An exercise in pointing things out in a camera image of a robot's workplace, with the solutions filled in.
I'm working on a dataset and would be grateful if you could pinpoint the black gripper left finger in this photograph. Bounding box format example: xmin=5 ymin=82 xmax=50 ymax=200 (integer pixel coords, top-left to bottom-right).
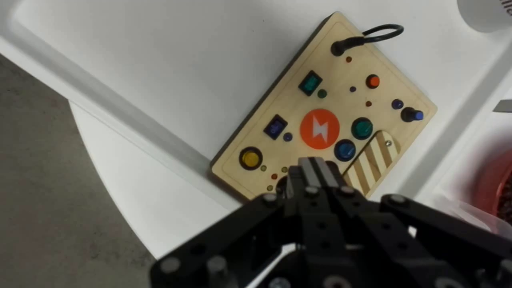
xmin=149 ymin=157 xmax=343 ymax=288

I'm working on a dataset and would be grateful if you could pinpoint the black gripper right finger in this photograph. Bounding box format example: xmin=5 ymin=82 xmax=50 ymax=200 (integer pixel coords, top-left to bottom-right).
xmin=312 ymin=157 xmax=512 ymax=288

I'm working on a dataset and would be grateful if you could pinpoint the wooden electrical button board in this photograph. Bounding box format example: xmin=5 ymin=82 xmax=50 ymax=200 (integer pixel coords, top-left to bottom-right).
xmin=210 ymin=10 xmax=439 ymax=205

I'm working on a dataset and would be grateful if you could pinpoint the red bowl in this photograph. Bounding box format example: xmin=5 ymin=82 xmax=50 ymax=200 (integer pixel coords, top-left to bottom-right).
xmin=471 ymin=148 xmax=512 ymax=226

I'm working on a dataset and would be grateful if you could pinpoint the metal cup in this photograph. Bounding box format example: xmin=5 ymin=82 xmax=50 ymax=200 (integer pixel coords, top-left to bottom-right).
xmin=456 ymin=0 xmax=512 ymax=36

